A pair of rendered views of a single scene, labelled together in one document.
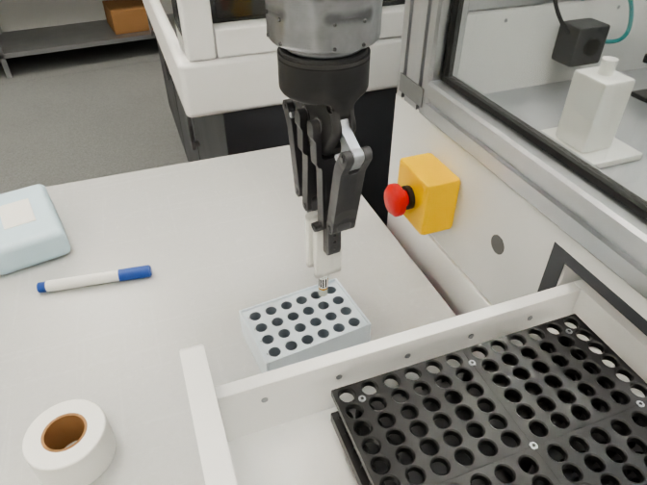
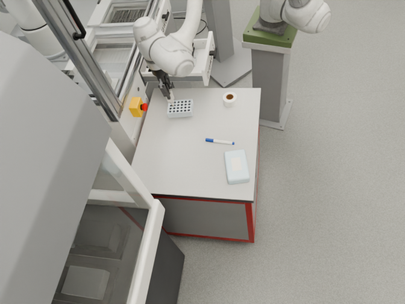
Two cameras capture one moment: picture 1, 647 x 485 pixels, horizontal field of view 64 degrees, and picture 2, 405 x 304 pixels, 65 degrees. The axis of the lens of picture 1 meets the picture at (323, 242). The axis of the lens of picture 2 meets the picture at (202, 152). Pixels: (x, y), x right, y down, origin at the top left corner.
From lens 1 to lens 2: 1.60 m
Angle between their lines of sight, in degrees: 78
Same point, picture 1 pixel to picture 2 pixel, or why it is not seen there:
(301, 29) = not seen: hidden behind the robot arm
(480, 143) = (128, 85)
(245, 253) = (180, 139)
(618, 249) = (138, 58)
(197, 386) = (204, 64)
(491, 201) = (134, 87)
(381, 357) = not seen: hidden behind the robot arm
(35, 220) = (231, 158)
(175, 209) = (190, 166)
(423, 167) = (135, 102)
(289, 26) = not seen: hidden behind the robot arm
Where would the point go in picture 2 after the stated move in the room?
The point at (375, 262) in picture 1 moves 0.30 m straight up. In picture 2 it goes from (152, 125) to (132, 84)
